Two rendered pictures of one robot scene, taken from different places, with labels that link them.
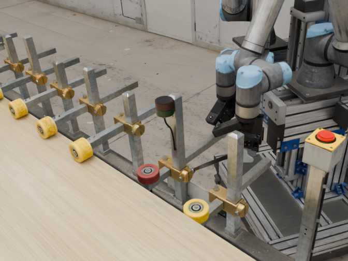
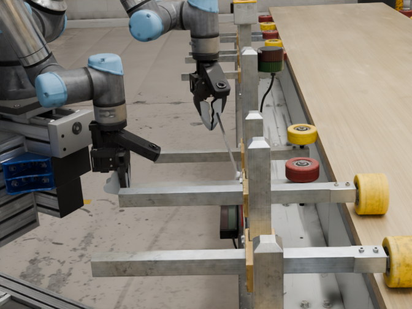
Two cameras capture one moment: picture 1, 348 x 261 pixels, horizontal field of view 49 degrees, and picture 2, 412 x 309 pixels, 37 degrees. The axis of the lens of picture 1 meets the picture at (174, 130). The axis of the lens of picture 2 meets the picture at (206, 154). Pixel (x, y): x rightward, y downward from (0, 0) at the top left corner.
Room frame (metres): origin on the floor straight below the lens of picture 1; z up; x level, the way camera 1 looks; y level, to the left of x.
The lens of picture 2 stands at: (2.13, 0.92, 1.46)
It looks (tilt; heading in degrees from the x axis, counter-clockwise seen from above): 21 degrees down; 227
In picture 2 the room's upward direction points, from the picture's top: 3 degrees counter-clockwise
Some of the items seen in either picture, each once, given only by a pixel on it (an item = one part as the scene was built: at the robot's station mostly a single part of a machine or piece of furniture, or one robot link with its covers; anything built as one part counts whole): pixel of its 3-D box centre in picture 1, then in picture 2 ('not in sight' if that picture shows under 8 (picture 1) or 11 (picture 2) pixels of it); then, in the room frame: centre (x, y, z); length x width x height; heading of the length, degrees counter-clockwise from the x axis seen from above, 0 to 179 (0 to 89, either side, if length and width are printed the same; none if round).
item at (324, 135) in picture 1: (325, 136); not in sight; (0.74, -0.36, 1.22); 0.04 x 0.04 x 0.02
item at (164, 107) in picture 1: (164, 103); (270, 53); (1.08, 0.02, 1.16); 0.06 x 0.06 x 0.02
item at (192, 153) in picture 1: (186, 158); (219, 189); (1.19, -0.04, 0.84); 0.43 x 0.03 x 0.04; 134
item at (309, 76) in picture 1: (317, 69); (17, 74); (1.39, -0.59, 1.09); 0.15 x 0.15 x 0.10
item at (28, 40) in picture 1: (39, 80); not in sight; (1.83, 0.68, 0.93); 0.03 x 0.03 x 0.48; 44
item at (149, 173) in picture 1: (149, 181); (301, 183); (1.06, 0.10, 0.85); 0.08 x 0.08 x 0.11
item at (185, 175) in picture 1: (174, 169); not in sight; (1.12, 0.01, 0.85); 0.13 x 0.06 x 0.05; 44
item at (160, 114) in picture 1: (164, 110); (270, 64); (1.08, 0.02, 1.14); 0.06 x 0.06 x 0.02
